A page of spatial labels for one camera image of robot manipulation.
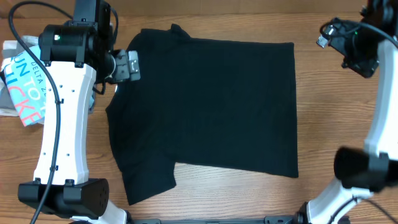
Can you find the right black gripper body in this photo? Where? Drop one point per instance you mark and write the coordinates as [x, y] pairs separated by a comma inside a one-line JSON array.
[[359, 64]]

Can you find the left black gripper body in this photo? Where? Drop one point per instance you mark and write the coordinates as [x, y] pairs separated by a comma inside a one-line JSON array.
[[125, 70]]

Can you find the black t-shirt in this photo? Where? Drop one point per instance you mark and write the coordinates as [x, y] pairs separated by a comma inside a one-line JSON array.
[[203, 102]]

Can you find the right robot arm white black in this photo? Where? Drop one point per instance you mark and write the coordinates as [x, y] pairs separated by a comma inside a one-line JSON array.
[[361, 173]]

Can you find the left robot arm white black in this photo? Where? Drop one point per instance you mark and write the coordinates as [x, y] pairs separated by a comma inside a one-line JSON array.
[[74, 57]]

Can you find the light blue printed t-shirt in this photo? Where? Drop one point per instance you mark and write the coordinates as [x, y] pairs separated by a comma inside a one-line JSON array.
[[26, 83]]

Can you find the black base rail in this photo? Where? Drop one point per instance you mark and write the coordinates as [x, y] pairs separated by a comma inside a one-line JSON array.
[[288, 219]]

